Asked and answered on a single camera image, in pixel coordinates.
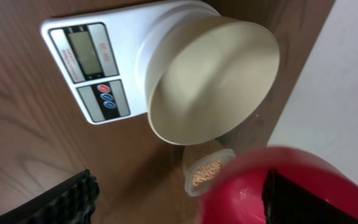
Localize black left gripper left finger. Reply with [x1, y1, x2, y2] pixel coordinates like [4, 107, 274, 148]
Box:
[0, 169, 100, 224]

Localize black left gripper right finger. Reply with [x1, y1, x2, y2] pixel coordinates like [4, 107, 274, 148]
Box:
[262, 169, 358, 224]

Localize red plastic measuring scoop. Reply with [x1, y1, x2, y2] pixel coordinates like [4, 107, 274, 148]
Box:
[199, 146, 358, 224]

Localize cream round bowl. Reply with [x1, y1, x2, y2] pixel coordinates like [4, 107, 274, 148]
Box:
[136, 8, 280, 145]

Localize white digital kitchen scale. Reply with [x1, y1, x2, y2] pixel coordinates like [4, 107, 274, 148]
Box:
[40, 0, 222, 125]

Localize soybeans in container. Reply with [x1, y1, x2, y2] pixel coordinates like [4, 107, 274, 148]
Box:
[191, 159, 223, 187]

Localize clear plastic container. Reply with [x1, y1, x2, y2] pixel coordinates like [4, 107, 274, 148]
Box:
[182, 139, 236, 197]

